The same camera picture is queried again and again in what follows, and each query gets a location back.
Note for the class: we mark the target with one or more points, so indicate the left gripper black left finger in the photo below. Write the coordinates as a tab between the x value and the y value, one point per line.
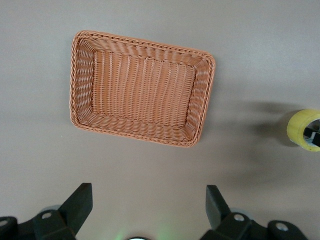
75	212

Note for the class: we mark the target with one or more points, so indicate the yellow clear tape roll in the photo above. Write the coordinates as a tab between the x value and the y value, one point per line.
296	127

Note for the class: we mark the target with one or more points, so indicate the brown woven wicker basket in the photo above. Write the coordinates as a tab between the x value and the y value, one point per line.
140	95

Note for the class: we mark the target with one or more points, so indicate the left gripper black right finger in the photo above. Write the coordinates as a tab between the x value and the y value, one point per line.
220	215

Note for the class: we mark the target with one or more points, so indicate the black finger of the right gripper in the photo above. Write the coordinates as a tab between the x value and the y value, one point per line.
311	132

